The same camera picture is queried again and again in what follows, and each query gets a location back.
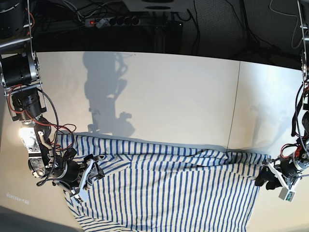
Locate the black power adapter box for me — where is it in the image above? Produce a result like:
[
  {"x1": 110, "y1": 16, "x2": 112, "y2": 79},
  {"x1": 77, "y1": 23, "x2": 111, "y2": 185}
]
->
[{"x1": 166, "y1": 20, "x2": 183, "y2": 40}]

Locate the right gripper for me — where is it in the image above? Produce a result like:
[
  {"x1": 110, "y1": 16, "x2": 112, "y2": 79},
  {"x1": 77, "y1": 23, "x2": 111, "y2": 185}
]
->
[{"x1": 49, "y1": 154, "x2": 105, "y2": 192}]

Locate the aluminium table leg profile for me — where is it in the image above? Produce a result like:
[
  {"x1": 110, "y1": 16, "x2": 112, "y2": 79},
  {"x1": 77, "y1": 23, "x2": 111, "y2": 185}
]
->
[{"x1": 154, "y1": 27, "x2": 166, "y2": 54}]

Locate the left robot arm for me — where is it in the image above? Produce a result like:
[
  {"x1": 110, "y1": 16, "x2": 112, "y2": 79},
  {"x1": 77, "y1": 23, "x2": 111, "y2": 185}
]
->
[{"x1": 255, "y1": 0, "x2": 309, "y2": 192}]

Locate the blue white striped T-shirt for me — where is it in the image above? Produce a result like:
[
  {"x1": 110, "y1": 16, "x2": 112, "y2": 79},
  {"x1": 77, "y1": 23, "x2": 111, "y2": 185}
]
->
[{"x1": 58, "y1": 135, "x2": 267, "y2": 232}]

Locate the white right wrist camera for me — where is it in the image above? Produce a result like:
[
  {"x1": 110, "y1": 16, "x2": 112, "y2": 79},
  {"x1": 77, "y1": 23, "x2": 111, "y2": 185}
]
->
[{"x1": 70, "y1": 188, "x2": 88, "y2": 204}]

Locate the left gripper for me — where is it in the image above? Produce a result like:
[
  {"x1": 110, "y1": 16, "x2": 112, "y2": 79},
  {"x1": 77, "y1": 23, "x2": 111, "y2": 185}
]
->
[{"x1": 254, "y1": 154, "x2": 309, "y2": 191}]

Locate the grey looped cable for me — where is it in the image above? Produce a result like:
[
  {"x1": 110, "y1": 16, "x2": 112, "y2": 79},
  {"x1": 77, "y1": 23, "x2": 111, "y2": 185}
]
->
[{"x1": 269, "y1": 0, "x2": 309, "y2": 49}]

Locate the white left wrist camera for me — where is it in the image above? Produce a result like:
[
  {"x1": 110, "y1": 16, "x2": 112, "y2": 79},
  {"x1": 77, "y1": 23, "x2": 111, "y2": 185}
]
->
[{"x1": 279, "y1": 188, "x2": 295, "y2": 202}]

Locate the black power strip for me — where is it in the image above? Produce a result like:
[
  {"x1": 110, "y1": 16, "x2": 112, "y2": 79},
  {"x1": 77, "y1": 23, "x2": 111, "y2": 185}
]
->
[{"x1": 84, "y1": 16, "x2": 141, "y2": 29}]

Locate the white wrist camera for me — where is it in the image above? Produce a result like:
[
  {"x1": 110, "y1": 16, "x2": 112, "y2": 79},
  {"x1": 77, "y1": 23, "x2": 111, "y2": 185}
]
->
[
  {"x1": 70, "y1": 188, "x2": 88, "y2": 204},
  {"x1": 279, "y1": 188, "x2": 295, "y2": 202}
]

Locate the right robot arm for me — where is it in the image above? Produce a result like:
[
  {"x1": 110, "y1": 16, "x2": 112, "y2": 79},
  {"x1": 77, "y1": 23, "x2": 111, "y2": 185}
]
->
[{"x1": 0, "y1": 0, "x2": 104, "y2": 197}]

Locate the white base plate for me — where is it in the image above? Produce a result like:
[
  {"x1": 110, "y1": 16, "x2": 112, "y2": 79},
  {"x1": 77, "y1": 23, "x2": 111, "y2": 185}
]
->
[{"x1": 123, "y1": 0, "x2": 193, "y2": 12}]

